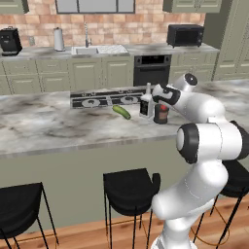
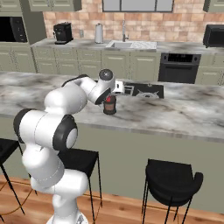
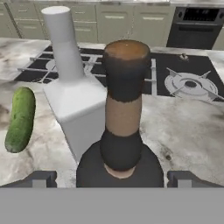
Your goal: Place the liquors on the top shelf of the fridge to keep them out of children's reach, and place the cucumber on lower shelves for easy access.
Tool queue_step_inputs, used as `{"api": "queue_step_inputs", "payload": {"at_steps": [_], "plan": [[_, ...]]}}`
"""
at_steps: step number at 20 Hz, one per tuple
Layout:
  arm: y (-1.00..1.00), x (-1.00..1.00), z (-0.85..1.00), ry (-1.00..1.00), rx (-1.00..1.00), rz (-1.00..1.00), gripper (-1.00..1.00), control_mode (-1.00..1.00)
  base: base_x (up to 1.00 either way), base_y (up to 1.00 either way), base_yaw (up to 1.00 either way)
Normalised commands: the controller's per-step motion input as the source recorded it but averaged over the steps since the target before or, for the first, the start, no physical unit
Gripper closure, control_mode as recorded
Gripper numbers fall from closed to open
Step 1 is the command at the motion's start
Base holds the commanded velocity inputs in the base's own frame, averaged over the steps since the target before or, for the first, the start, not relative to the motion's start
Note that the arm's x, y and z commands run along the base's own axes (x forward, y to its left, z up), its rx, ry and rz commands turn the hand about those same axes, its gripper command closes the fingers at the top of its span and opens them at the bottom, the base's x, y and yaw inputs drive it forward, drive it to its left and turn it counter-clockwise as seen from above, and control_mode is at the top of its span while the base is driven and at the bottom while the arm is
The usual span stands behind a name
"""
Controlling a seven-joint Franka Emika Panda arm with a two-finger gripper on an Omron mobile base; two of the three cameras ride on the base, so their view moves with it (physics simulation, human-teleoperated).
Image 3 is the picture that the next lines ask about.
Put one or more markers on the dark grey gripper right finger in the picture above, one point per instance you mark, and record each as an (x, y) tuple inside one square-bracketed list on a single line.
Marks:
[(180, 178)]

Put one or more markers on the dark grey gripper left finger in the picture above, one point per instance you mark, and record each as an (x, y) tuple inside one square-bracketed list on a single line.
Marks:
[(43, 178)]

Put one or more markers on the green cucumber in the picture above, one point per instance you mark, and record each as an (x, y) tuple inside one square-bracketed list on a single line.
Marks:
[(20, 119)]

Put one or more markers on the black and tan liquor bottle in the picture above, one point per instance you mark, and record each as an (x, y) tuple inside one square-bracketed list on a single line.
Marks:
[(125, 116)]

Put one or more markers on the white square liquor bottle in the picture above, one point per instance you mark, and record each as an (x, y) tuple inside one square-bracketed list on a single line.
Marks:
[(73, 99)]

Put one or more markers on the black gas hob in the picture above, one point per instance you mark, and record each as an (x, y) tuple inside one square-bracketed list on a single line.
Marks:
[(175, 75)]

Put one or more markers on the black oven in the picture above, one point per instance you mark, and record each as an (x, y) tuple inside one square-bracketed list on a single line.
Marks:
[(195, 27)]

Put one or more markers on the beige cupboard run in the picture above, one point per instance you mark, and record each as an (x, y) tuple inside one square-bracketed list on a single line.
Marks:
[(110, 24)]

